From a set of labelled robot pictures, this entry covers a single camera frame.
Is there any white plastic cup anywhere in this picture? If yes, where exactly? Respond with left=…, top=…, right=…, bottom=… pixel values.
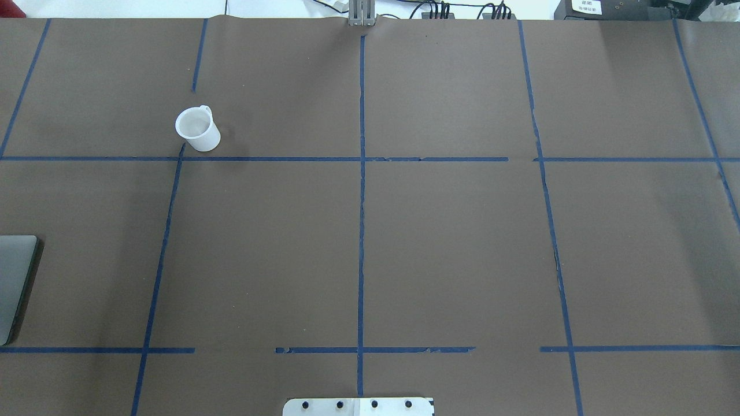
left=175, top=105, right=221, bottom=153

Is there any grey closed laptop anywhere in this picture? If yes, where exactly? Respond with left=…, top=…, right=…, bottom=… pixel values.
left=1, top=235, right=39, bottom=347

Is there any brown paper table cover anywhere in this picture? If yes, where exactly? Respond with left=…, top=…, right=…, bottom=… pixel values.
left=2, top=16, right=738, bottom=415

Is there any near orange connector module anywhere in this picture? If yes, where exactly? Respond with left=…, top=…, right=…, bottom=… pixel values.
left=421, top=2, right=452, bottom=20

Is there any black computer box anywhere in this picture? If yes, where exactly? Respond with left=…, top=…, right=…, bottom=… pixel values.
left=553, top=1, right=674, bottom=21

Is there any grey aluminium frame post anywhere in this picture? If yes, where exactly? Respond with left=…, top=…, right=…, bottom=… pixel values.
left=348, top=0, right=377, bottom=27

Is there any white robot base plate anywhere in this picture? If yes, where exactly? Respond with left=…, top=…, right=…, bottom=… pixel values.
left=282, top=397, right=435, bottom=415

